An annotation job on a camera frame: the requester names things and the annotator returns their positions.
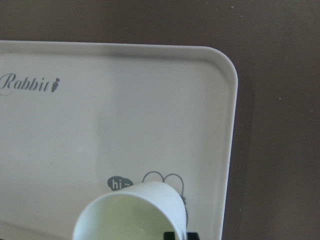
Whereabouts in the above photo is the cream rabbit tray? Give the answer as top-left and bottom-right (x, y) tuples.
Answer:
(0, 40), (238, 240)

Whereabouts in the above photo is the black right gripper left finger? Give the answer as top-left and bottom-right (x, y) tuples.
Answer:
(163, 229), (182, 240)

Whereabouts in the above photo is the pale yellow cup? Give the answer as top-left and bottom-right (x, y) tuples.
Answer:
(72, 181), (187, 240)

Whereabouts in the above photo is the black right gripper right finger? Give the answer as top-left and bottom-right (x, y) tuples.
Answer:
(186, 227), (200, 240)

